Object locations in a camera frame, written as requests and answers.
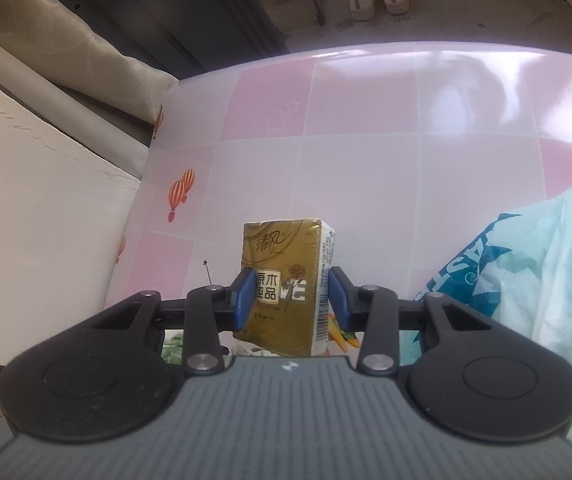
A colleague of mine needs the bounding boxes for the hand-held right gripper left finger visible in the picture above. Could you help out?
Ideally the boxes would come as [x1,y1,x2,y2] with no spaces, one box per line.
[73,268,258,377]

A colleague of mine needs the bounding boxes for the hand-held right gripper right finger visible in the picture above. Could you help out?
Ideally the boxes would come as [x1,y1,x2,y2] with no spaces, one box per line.
[329,267,511,377]

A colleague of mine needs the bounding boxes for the gold tissue pack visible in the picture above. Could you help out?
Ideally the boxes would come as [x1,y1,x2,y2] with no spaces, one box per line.
[231,218,339,358]

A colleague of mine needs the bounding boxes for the pink checkered tablecloth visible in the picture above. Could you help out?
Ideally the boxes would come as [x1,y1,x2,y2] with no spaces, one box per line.
[103,42,572,361]

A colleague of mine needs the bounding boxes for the light green plastic bag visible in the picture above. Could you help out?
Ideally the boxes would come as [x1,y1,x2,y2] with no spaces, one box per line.
[411,180,572,466]

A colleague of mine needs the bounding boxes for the beige cushion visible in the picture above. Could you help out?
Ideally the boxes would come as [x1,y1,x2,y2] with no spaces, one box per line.
[0,0,179,126]

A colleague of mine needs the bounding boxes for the dark cabinet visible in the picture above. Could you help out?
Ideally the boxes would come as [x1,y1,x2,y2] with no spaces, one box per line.
[31,0,289,81]

